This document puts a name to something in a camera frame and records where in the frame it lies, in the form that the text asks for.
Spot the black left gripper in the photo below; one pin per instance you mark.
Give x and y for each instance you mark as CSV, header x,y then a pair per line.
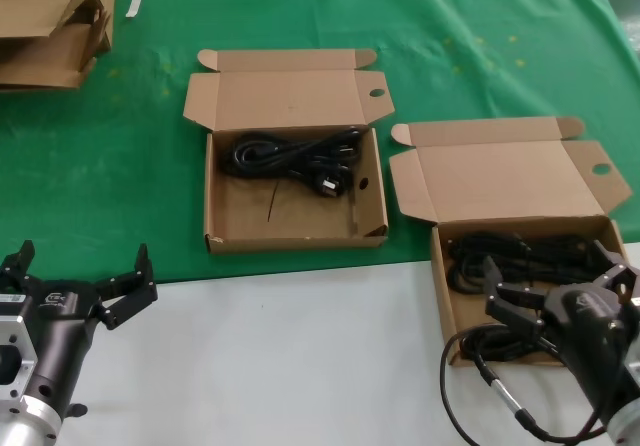
x,y
65,326

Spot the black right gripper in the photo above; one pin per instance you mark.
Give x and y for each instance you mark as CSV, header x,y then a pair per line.
x,y
592,326

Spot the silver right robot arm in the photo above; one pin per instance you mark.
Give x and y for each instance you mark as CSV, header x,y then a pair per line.
x,y
630,426

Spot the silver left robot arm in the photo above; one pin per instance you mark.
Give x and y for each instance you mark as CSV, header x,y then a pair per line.
x,y
25,426

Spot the open cardboard box plain lid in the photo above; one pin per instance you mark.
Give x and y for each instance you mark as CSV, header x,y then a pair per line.
x,y
500,181

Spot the open cardboard box dotted lid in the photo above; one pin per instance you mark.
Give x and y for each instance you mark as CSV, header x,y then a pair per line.
x,y
250,226

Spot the green table cloth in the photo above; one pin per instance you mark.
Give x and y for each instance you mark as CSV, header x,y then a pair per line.
x,y
100,166

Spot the white label strip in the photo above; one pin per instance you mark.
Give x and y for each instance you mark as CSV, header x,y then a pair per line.
x,y
134,6

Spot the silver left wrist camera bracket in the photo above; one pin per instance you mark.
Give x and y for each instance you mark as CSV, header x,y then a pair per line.
x,y
15,326

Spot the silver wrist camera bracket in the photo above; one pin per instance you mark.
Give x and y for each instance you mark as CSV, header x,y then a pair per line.
x,y
15,326
636,356

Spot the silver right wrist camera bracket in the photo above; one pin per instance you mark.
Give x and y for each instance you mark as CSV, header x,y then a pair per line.
x,y
636,356

